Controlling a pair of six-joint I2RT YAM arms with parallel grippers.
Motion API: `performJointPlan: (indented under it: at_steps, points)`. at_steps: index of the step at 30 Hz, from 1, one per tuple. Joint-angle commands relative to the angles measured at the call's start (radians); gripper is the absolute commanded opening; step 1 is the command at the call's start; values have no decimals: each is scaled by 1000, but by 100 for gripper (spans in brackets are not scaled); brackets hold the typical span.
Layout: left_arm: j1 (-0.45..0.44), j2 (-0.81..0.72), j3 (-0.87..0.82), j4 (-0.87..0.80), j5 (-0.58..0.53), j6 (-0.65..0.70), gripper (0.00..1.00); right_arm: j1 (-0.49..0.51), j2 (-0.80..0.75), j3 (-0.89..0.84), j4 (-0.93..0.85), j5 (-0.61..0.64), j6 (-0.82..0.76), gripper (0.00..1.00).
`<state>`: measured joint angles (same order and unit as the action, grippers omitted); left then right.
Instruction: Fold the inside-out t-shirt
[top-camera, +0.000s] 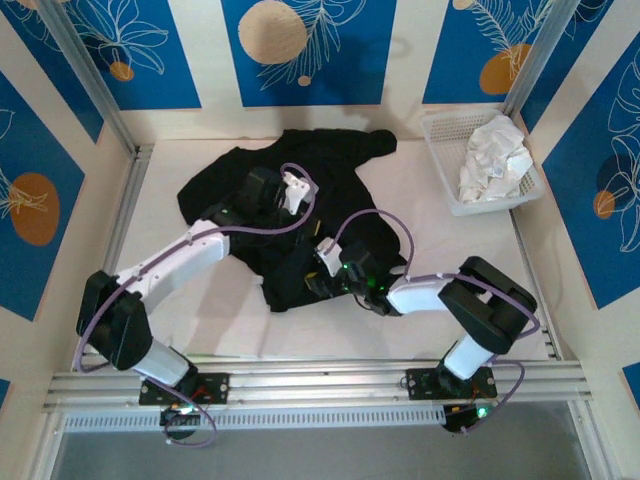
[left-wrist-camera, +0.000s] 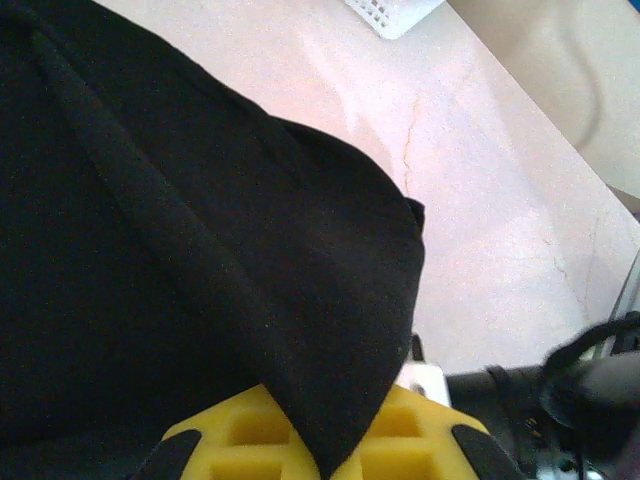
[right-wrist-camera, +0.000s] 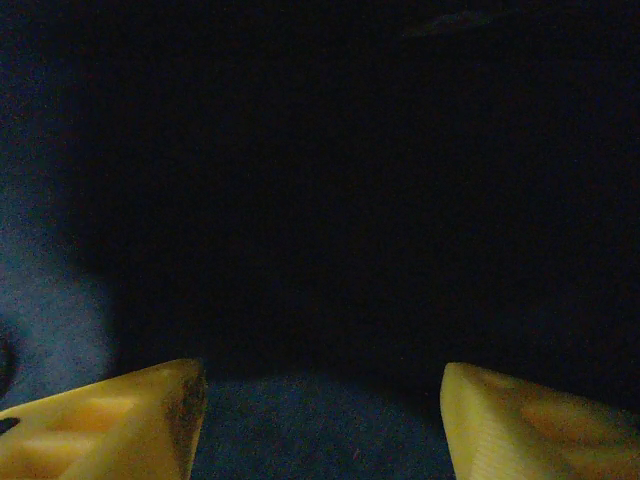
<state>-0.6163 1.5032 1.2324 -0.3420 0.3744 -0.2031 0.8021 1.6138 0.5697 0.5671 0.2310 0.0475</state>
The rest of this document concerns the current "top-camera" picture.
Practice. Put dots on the aluminium side rail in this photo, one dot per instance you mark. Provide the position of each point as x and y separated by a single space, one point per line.
131 190
522 240

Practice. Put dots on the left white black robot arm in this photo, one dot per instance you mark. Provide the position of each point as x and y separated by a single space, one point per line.
175 260

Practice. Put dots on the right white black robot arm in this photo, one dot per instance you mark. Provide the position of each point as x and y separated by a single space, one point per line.
420 295

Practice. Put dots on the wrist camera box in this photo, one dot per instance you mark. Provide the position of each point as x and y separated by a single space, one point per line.
297 190
330 255

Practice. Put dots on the aluminium mounting rail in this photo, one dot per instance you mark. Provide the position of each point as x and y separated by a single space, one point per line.
310 382

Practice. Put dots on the white crumpled cloth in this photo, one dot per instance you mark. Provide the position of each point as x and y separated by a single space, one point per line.
495 160

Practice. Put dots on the aluminium frame post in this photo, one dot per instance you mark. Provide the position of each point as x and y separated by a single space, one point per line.
537 55
90 75

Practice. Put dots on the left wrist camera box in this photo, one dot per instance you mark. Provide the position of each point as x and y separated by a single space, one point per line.
297 190

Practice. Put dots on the white perforated plastic basket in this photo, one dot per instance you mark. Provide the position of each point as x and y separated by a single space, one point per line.
440 135

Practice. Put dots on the black controller board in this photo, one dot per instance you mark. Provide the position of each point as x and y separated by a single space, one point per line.
180 425
465 420

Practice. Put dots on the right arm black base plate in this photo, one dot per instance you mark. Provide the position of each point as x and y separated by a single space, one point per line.
420 382

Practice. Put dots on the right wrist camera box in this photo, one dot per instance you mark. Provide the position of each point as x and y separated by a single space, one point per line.
330 255

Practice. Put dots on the black t-shirt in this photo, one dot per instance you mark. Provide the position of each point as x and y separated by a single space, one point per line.
320 165

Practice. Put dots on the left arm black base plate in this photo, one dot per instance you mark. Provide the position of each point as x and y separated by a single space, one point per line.
215 387

